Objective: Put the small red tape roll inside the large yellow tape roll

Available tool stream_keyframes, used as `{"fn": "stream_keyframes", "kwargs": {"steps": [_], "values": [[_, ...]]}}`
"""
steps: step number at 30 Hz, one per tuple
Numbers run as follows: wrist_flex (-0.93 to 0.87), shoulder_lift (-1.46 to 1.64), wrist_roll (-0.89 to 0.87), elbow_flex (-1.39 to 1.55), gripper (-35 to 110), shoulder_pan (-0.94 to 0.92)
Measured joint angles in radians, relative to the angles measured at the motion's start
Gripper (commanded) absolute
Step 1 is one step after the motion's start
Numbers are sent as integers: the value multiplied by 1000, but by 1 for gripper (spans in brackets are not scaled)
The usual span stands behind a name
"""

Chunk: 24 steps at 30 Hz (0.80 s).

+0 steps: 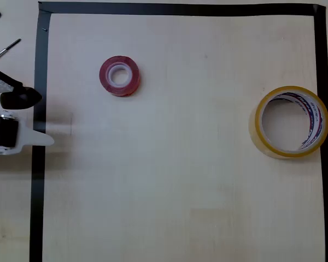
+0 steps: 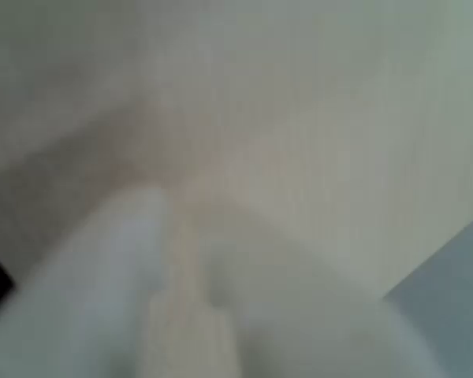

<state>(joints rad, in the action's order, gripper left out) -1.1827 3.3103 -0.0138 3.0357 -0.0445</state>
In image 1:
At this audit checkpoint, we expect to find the small red tape roll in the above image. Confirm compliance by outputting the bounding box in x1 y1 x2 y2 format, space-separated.
99 55 141 97

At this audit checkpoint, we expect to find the long black tape strip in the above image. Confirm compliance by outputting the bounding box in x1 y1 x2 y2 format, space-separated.
38 1 326 17

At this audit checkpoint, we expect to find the large clear tape roll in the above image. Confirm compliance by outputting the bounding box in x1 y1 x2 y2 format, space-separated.
248 85 328 159

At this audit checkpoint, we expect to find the black webcam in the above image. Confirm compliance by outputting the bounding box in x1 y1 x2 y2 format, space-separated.
0 65 43 110

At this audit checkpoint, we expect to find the metal screwdriver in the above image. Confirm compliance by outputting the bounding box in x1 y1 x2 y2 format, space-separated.
0 38 22 65

